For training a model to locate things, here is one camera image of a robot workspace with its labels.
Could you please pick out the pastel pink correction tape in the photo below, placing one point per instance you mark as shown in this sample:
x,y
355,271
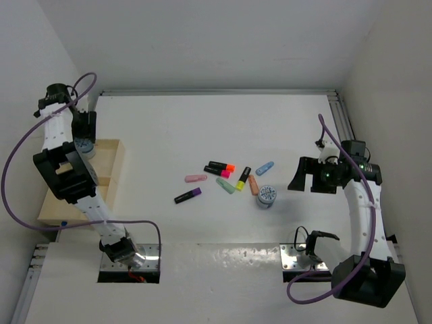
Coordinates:
x,y
195,178

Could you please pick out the pastel green correction tape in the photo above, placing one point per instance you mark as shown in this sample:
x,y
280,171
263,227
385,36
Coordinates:
x,y
225,185

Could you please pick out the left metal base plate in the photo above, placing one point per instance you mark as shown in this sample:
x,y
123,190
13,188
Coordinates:
x,y
147,263

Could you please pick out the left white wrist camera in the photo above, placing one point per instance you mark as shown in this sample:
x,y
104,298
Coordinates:
x,y
87,103

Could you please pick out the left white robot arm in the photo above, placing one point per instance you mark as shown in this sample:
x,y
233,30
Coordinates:
x,y
71,177

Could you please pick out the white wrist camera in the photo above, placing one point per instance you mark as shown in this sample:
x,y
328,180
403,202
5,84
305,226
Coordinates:
x,y
87,103
329,152

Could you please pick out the pink capped black highlighter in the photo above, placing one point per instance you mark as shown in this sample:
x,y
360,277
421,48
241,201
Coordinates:
x,y
217,171

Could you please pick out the blue lidded jar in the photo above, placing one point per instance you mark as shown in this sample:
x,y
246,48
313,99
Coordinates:
x,y
266,196
86,147

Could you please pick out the wooden divided tray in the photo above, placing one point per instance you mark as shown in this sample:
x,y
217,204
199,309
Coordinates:
x,y
107,162

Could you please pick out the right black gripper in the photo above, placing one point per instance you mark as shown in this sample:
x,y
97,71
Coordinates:
x,y
310,165

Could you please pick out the pastel blue correction tape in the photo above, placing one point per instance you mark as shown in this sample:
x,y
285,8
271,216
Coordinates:
x,y
264,168

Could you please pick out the aluminium frame rail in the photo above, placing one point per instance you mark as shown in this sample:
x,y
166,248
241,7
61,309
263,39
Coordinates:
x,y
336,103

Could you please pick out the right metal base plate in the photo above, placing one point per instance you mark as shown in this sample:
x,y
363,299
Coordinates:
x,y
296,260

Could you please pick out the yellow capped black highlighter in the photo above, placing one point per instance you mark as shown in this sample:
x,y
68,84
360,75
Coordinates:
x,y
243,178

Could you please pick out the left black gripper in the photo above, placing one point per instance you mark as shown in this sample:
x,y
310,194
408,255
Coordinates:
x,y
86,130

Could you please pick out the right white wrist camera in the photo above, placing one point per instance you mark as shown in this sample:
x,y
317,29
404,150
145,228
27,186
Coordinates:
x,y
329,152

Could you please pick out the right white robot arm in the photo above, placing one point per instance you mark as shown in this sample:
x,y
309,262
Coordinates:
x,y
366,273

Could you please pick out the metal base plate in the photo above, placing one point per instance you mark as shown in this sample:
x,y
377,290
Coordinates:
x,y
147,263
296,260

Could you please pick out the purple capped black highlighter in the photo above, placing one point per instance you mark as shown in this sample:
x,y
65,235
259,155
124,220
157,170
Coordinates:
x,y
187,195

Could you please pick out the orange capped black highlighter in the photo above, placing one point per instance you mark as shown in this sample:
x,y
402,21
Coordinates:
x,y
223,166

